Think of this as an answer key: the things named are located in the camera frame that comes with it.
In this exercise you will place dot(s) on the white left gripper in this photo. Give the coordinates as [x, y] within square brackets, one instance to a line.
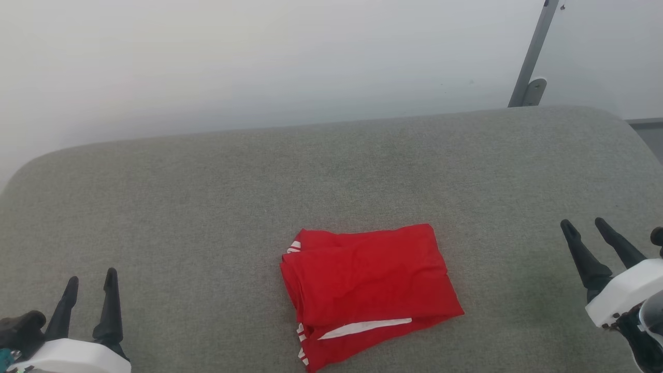
[72, 357]

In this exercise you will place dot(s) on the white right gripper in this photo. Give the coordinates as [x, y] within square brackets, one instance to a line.
[621, 292]

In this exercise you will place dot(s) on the red and white garment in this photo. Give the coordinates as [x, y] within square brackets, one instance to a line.
[362, 280]

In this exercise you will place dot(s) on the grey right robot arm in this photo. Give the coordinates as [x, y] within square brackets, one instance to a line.
[653, 316]

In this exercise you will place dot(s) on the grey fabric sofa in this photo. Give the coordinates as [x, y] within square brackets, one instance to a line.
[207, 233]

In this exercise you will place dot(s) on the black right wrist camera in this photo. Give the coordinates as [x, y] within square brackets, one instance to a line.
[658, 238]

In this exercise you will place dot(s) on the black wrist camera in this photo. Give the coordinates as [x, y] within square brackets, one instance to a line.
[20, 331]
[658, 238]

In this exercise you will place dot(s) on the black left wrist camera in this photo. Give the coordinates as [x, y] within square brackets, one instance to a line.
[20, 331]

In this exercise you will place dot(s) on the grey wall skirting strip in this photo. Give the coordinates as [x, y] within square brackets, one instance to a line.
[645, 122]

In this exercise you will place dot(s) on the grey rounded post bracket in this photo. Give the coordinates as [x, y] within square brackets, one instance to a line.
[534, 92]

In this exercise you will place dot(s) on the grey metal post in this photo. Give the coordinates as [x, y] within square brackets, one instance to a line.
[533, 52]

